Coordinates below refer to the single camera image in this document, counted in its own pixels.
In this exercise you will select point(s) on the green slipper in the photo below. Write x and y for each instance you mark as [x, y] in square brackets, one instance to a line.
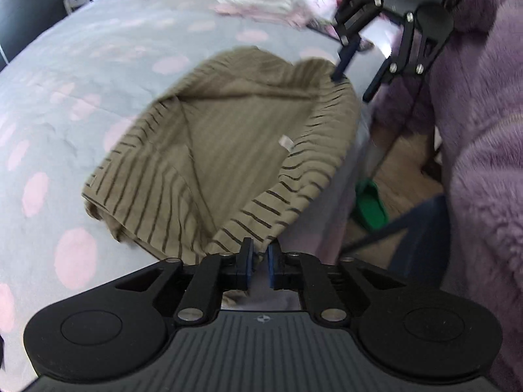
[369, 208]

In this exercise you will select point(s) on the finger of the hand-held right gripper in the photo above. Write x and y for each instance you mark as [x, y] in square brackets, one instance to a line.
[347, 55]
[378, 81]

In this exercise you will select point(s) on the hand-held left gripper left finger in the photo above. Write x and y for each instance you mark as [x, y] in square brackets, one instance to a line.
[247, 265]

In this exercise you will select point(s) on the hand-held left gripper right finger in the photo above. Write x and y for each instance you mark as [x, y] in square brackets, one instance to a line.
[271, 269]

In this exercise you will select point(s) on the blue chair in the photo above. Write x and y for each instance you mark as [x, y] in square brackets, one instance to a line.
[425, 245]

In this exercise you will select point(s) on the black cabinet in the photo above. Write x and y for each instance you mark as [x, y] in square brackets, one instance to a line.
[28, 8]

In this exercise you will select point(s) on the grey pink-dotted bed sheet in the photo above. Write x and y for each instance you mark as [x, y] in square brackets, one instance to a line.
[81, 69]

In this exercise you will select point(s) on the khaki striped shirt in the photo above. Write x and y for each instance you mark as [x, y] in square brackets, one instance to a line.
[229, 130]

